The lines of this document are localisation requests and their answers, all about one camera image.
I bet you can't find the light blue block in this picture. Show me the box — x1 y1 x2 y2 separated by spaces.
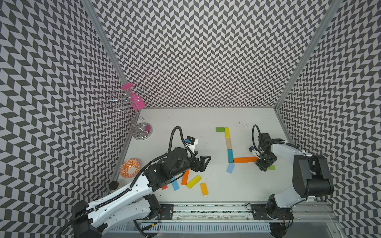
227 163 235 174

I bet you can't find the yellow-orange block lower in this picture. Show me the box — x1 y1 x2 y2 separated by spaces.
200 182 209 196

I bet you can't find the natural wood block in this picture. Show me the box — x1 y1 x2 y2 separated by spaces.
226 138 233 150

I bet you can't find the teal block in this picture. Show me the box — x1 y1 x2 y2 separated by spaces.
227 149 234 163

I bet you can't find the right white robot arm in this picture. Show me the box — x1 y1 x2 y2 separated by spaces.
249 132 334 222

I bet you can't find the metal base rail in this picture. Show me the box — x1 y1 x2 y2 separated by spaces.
107 201 344 238

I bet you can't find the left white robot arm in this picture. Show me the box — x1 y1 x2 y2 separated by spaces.
56 126 212 238

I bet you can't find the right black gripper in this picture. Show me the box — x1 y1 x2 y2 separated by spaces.
256 150 277 171

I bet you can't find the black round puck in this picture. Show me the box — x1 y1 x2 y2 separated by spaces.
108 180 119 191

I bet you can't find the yellow-green long block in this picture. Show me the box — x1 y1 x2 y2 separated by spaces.
186 175 202 189

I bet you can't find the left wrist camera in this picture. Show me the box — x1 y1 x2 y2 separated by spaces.
185 136 198 153

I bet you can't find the orange patterned plate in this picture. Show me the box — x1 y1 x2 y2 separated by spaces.
120 158 140 179

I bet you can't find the blue block left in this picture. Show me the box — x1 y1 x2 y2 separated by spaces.
171 177 180 191

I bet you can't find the yellow block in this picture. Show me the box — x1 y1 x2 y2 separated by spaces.
224 128 231 138

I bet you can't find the pink wire jewelry stand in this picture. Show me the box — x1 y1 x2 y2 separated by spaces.
101 83 153 140

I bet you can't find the orange block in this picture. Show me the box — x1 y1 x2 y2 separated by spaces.
234 157 248 163
181 170 190 185
247 157 259 162

